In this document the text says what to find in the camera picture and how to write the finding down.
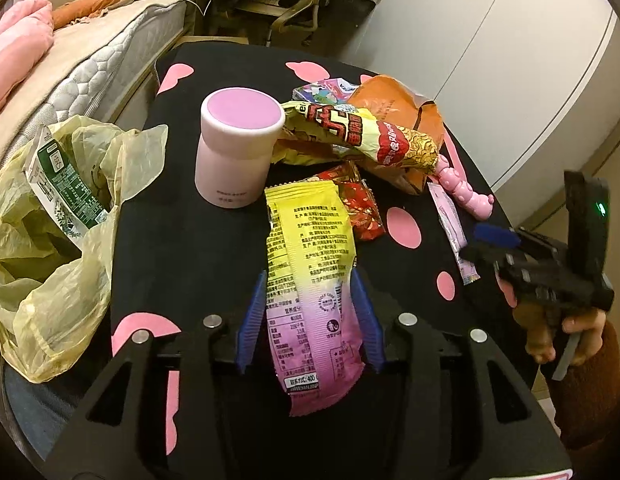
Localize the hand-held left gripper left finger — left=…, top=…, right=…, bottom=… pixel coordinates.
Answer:
left=44, top=270, right=269, bottom=480

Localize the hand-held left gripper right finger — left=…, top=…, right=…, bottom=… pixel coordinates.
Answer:
left=352, top=269, right=574, bottom=480

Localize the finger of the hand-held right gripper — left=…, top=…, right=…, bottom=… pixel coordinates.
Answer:
left=460, top=244, right=513, bottom=267
left=472, top=223, right=522, bottom=249

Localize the yellow and pink snack packet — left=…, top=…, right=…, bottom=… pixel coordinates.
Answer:
left=265, top=181, right=365, bottom=418

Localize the yellow and red snack packet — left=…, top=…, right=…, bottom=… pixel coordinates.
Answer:
left=271, top=100, right=441, bottom=177

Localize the orange paper bag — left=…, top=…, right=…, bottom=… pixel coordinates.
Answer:
left=347, top=75, right=445, bottom=196

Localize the yellow plastic bag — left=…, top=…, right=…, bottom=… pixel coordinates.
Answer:
left=0, top=115, right=169, bottom=385

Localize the colourful white pink packet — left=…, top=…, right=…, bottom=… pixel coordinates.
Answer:
left=292, top=77, right=363, bottom=111

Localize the person's right forearm brown sleeve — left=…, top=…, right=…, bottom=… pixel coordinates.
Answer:
left=537, top=317, right=620, bottom=463

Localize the person's right hand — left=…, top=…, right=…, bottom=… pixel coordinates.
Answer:
left=500, top=272, right=609, bottom=367

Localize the pink sachet strip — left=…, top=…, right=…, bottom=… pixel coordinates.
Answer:
left=427, top=181, right=480, bottom=286

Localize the pink plastic toy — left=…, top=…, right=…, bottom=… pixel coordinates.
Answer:
left=435, top=152, right=495, bottom=222

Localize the black tablecloth with pink prints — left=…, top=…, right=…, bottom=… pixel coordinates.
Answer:
left=107, top=41, right=541, bottom=480

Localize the pink cylindrical cup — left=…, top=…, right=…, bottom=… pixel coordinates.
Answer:
left=195, top=87, right=287, bottom=208

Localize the white cabinet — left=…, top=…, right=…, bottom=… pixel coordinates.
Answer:
left=432, top=0, right=620, bottom=203

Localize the green milk carton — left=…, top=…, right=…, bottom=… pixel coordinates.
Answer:
left=24, top=125, right=110, bottom=248

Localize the quilted white mattress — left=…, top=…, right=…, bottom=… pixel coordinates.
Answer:
left=0, top=0, right=189, bottom=176

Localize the wooden chair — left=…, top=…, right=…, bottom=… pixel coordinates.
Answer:
left=235, top=0, right=331, bottom=48

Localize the orange plush pillow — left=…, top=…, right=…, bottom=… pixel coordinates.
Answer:
left=50, top=0, right=143, bottom=29

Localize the pink blanket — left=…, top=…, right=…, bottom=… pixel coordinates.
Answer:
left=0, top=0, right=54, bottom=120

